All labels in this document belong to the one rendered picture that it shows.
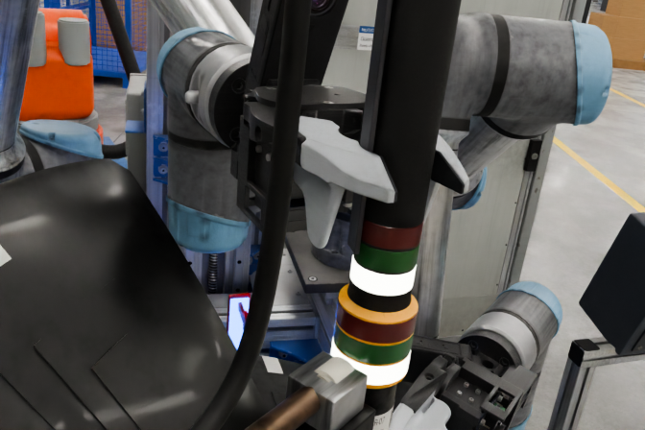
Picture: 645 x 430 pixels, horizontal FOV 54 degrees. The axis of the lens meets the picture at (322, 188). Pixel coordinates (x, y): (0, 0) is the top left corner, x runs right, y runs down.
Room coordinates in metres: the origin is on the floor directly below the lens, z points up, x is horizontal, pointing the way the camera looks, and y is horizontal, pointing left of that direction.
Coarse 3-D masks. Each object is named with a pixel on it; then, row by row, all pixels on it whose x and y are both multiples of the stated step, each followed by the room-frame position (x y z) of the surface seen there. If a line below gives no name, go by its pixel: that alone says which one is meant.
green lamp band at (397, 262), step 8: (360, 248) 0.29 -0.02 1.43; (368, 248) 0.29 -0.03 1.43; (416, 248) 0.29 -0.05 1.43; (360, 256) 0.29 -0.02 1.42; (368, 256) 0.29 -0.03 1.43; (376, 256) 0.29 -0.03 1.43; (384, 256) 0.29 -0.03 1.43; (392, 256) 0.28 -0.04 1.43; (400, 256) 0.29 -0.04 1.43; (408, 256) 0.29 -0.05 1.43; (416, 256) 0.29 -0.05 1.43; (368, 264) 0.29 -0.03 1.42; (376, 264) 0.29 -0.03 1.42; (384, 264) 0.28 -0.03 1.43; (392, 264) 0.28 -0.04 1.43; (400, 264) 0.29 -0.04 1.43; (408, 264) 0.29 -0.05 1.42; (416, 264) 0.30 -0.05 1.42; (384, 272) 0.28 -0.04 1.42; (392, 272) 0.28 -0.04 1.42; (400, 272) 0.29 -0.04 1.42
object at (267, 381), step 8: (280, 360) 0.55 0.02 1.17; (256, 368) 0.52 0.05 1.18; (264, 368) 0.52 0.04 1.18; (288, 368) 0.54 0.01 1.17; (296, 368) 0.54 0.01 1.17; (256, 376) 0.50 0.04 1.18; (264, 376) 0.51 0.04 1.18; (272, 376) 0.51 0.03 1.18; (280, 376) 0.51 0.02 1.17; (256, 384) 0.49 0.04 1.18; (264, 384) 0.49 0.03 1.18; (272, 384) 0.49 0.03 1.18; (280, 384) 0.50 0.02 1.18; (264, 392) 0.48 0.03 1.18; (272, 392) 0.48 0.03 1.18; (280, 392) 0.48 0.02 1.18; (264, 400) 0.47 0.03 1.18; (272, 400) 0.47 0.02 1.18; (280, 400) 0.47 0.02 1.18; (272, 408) 0.46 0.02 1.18
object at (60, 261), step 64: (0, 192) 0.28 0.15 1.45; (64, 192) 0.30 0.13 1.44; (128, 192) 0.34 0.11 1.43; (64, 256) 0.27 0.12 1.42; (128, 256) 0.30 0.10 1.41; (0, 320) 0.23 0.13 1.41; (64, 320) 0.25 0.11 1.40; (128, 320) 0.27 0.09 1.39; (192, 320) 0.30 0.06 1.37; (0, 384) 0.21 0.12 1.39; (64, 384) 0.23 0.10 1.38; (128, 384) 0.24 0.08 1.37; (192, 384) 0.27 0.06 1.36
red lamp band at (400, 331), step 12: (336, 312) 0.30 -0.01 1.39; (348, 324) 0.29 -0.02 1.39; (360, 324) 0.28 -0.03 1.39; (372, 324) 0.28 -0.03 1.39; (384, 324) 0.28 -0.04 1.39; (396, 324) 0.28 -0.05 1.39; (408, 324) 0.29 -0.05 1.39; (360, 336) 0.28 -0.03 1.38; (372, 336) 0.28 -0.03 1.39; (384, 336) 0.28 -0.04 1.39; (396, 336) 0.28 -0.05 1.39; (408, 336) 0.29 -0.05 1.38
